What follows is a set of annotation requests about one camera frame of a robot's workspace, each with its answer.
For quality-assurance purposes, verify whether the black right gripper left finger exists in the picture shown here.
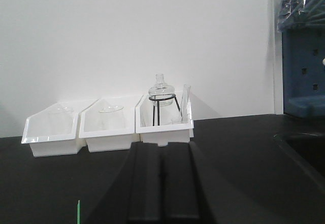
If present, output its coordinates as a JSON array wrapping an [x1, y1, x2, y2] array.
[[87, 142, 162, 223]]

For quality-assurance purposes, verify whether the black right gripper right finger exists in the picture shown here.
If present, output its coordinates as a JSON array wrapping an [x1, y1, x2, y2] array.
[[162, 142, 239, 223]]

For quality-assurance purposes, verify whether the green plastic spoon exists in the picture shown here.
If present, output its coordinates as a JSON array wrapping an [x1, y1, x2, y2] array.
[[77, 200, 81, 224]]

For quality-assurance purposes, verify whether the middle white plastic bin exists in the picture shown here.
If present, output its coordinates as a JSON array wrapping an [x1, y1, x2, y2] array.
[[79, 95, 141, 152]]

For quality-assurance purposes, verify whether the white plastic bin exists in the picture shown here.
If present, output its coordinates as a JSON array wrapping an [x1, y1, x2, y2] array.
[[136, 94, 194, 146], [21, 101, 87, 157], [79, 95, 141, 152]]

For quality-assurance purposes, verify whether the right white plastic bin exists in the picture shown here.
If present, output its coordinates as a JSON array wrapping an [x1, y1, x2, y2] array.
[[136, 94, 194, 146]]

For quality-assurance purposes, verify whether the glass flask in middle bin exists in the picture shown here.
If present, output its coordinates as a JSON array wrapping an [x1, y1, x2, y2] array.
[[98, 105, 125, 131]]

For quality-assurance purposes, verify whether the left white plastic bin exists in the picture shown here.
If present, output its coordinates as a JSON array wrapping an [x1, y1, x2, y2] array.
[[21, 101, 87, 157]]

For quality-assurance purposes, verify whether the glass beaker in left bin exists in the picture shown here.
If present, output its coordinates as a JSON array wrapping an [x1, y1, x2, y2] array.
[[48, 107, 74, 135]]

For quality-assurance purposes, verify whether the glass test tube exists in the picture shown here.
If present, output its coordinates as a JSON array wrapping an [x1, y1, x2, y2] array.
[[180, 84, 191, 123]]

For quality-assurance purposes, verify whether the round glass flask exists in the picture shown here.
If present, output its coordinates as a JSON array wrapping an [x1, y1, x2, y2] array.
[[148, 74, 175, 99]]

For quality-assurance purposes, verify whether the black lab sink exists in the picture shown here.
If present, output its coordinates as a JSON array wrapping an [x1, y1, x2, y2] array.
[[274, 132, 324, 184]]

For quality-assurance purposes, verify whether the blue pegboard rack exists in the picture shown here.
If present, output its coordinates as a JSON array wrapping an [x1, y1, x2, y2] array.
[[282, 28, 324, 118]]

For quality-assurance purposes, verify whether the plastic wrapped blue bundle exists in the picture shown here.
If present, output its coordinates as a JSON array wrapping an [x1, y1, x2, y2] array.
[[277, 0, 324, 32]]

